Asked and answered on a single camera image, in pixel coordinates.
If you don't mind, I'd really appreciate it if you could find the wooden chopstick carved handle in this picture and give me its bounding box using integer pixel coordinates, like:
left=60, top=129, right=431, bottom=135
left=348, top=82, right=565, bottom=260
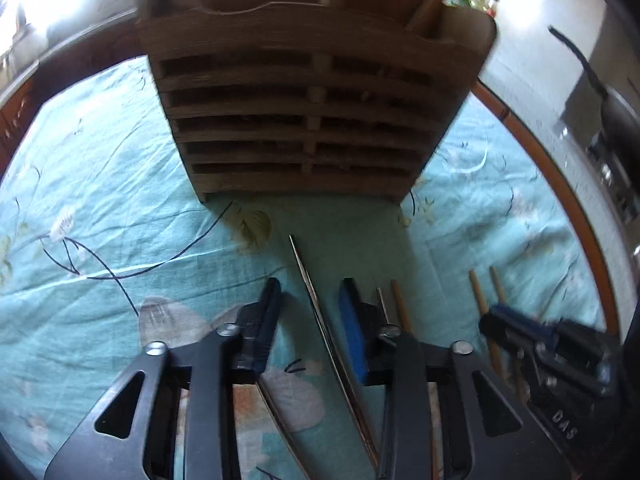
left=467, top=268, right=508, bottom=386

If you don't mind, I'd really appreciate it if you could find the metal chopstick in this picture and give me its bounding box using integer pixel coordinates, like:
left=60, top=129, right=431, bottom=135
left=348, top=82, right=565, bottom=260
left=376, top=287, right=393, bottom=325
left=288, top=234, right=378, bottom=470

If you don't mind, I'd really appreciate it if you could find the dark wooden chopstick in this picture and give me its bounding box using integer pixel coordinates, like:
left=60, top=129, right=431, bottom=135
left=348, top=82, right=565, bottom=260
left=390, top=280, right=412, bottom=333

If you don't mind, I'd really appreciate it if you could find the lone wooden chopstick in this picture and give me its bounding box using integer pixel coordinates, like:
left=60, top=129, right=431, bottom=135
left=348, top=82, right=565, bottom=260
left=405, top=0, right=442, bottom=36

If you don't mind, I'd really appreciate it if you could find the teal floral tablecloth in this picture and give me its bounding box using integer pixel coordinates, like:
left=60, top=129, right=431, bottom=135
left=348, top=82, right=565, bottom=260
left=1, top=58, right=603, bottom=479

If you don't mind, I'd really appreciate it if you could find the gas stove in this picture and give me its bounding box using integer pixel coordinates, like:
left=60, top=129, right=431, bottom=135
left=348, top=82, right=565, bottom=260
left=586, top=131, right=639, bottom=224

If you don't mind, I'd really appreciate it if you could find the wooden utensil holder box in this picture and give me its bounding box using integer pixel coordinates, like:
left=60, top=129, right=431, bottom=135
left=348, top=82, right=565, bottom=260
left=137, top=0, right=497, bottom=202

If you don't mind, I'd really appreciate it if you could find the black wok with handle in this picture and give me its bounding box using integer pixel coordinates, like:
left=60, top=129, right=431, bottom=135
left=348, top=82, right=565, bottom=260
left=548, top=25, right=639, bottom=181

